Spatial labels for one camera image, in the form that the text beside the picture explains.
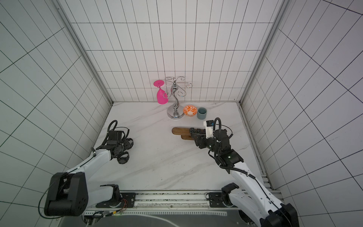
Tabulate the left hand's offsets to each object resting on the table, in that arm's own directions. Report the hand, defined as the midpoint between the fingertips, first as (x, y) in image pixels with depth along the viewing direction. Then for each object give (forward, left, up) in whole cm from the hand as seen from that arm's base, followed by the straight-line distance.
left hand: (125, 146), depth 90 cm
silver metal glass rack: (+32, -32, -3) cm, 45 cm away
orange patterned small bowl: (+32, -44, 0) cm, 54 cm away
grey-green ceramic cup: (+27, -52, +3) cm, 59 cm away
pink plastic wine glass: (+32, -23, +14) cm, 42 cm away
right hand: (+1, -46, +17) cm, 49 cm away
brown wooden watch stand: (+9, -39, +4) cm, 41 cm away
